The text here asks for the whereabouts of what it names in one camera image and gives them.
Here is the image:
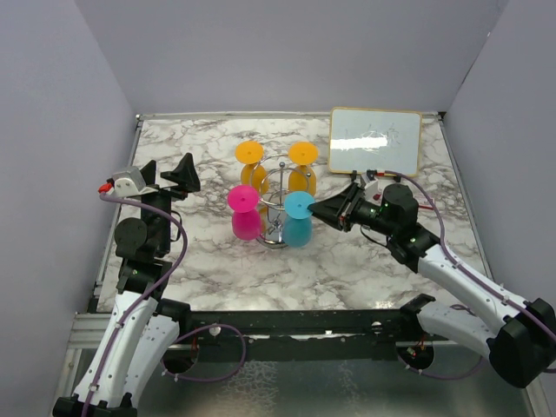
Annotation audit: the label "pink wine glass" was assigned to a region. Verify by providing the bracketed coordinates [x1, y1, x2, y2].
[228, 185, 261, 241]

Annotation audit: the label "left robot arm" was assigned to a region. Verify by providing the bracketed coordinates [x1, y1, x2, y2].
[52, 153, 201, 416]

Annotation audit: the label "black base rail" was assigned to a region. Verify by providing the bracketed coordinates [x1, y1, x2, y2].
[156, 295, 434, 365]

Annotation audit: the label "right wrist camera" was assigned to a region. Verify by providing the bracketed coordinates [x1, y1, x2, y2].
[361, 169, 381, 202]

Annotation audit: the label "blue wine glass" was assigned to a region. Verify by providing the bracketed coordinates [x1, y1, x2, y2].
[283, 191, 314, 248]

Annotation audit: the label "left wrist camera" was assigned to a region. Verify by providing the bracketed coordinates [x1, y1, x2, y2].
[98, 166, 147, 198]

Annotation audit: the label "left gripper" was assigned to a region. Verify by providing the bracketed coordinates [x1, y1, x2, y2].
[140, 152, 200, 253]

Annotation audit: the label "yellow wine glass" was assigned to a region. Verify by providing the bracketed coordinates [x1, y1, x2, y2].
[288, 142, 319, 195]
[235, 141, 268, 195]

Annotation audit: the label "yellow framed whiteboard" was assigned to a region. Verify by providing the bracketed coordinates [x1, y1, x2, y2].
[328, 107, 423, 176]

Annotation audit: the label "red white eraser card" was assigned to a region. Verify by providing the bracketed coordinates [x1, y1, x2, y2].
[415, 195, 433, 210]

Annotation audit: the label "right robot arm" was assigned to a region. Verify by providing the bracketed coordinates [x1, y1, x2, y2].
[308, 182, 555, 388]

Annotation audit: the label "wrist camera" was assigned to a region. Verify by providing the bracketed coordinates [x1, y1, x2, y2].
[98, 166, 147, 198]
[361, 169, 381, 202]

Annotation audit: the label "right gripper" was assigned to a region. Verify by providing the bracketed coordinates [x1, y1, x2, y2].
[308, 182, 397, 237]

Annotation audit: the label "chrome wine glass rack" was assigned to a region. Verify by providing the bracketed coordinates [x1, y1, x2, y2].
[256, 153, 296, 248]

